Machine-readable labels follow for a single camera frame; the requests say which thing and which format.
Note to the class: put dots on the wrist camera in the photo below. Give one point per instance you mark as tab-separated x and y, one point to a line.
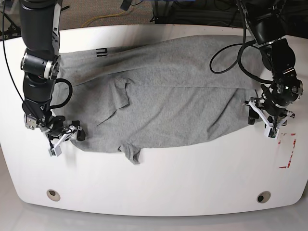
55	151
270	132

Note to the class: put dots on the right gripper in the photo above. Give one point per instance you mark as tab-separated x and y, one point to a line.
56	131

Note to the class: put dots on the table cable grommet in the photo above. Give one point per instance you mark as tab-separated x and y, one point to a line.
263	197
53	195

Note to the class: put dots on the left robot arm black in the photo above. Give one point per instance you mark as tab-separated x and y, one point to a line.
262	19

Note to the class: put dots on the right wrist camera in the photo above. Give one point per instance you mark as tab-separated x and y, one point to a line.
55	151

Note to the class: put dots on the grey T-shirt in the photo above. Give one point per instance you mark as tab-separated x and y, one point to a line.
156	96

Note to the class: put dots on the red tape rectangle marking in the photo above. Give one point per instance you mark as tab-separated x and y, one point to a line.
285	150

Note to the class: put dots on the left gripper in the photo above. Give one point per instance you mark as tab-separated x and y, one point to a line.
271	106

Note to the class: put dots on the right table cable grommet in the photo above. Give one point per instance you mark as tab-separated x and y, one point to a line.
263	197

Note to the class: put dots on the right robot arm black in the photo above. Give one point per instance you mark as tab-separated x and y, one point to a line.
40	64

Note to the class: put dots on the left table cable grommet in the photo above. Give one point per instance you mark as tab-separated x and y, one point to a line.
53	195

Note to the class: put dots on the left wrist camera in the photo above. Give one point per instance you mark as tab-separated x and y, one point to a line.
270	132

